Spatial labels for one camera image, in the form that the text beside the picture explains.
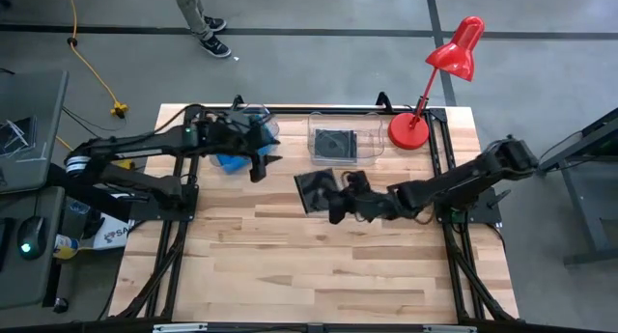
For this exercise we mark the grey desk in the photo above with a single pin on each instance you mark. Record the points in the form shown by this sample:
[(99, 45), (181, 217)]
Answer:
[(34, 130), (29, 280)]

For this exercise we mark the blue plastic disc case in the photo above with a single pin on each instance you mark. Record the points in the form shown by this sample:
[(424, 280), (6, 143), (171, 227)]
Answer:
[(234, 163)]

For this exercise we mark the black computer mouse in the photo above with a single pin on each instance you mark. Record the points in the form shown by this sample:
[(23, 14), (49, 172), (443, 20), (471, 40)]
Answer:
[(32, 236)]

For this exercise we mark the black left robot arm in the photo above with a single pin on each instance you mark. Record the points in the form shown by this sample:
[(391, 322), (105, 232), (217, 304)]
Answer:
[(125, 147)]

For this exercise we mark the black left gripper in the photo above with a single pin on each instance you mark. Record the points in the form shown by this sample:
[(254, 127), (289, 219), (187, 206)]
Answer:
[(236, 130)]

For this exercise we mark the red desk lamp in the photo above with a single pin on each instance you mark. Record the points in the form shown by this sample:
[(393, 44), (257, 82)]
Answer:
[(408, 130)]

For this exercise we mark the black support beam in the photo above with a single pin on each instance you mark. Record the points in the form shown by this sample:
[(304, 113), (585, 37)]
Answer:
[(87, 198)]

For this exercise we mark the white printed box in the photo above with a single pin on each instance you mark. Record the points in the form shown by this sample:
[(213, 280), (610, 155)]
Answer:
[(113, 236)]

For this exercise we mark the person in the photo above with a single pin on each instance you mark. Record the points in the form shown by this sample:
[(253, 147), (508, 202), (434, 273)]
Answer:
[(198, 14)]

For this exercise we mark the black metal stand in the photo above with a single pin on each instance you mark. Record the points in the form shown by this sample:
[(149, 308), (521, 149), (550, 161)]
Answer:
[(586, 212)]

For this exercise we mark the yellow-labelled bottle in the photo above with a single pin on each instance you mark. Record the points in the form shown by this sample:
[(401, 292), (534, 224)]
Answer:
[(66, 247)]

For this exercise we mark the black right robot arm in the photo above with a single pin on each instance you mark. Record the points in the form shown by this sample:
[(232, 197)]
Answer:
[(463, 183)]

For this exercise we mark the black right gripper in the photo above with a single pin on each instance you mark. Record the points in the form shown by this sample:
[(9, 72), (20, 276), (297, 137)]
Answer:
[(364, 200)]

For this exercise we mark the clear plastic bin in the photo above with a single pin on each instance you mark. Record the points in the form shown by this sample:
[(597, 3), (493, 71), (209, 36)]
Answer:
[(270, 120), (372, 135)]

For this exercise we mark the stack of clear jewel cases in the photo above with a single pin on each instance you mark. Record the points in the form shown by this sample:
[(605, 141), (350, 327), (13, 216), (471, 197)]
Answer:
[(14, 137)]

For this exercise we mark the jewel case black-white swirl cover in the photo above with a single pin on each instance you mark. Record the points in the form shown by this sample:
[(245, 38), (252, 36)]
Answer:
[(316, 190), (336, 144)]

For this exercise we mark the black aluminium table frame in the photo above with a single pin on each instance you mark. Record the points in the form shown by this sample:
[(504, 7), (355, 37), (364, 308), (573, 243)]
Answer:
[(446, 256)]

